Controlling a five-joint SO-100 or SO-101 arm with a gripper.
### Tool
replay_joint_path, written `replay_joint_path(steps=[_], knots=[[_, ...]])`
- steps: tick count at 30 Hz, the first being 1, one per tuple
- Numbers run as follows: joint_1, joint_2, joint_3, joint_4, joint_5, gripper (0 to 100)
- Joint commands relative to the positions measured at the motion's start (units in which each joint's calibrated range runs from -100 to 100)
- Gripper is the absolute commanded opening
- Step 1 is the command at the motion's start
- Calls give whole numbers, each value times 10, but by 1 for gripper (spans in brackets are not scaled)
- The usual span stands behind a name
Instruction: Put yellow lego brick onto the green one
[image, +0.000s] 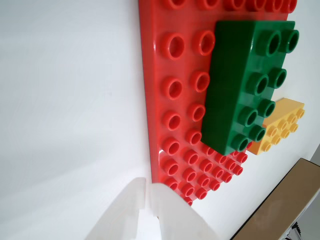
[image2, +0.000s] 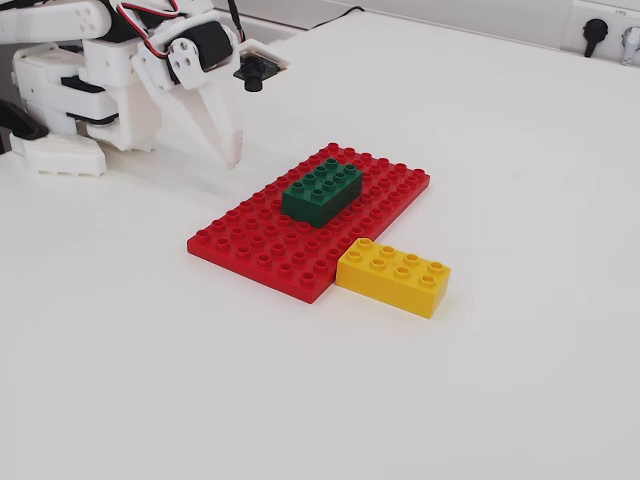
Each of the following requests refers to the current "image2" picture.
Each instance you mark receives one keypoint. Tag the white wall socket panel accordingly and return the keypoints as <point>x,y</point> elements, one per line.
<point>575,25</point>

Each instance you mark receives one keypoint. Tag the red lego baseplate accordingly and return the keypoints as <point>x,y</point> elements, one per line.
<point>250,235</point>

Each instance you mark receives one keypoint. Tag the yellow lego brick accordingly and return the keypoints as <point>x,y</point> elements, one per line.
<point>390,290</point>

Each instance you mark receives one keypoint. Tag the black table clamp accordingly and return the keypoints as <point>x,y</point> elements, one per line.
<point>20,125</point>

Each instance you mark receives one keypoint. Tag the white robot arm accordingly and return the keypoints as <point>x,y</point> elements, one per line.
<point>125,110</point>

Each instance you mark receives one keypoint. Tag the black power plug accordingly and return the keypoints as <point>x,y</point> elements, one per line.
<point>595,30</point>

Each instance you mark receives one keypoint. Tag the green lego brick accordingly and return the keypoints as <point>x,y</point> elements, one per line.
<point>320,210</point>

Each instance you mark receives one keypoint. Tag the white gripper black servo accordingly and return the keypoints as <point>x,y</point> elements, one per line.
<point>186,76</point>

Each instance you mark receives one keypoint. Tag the white power plug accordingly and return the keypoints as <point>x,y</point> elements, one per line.
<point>632,42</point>

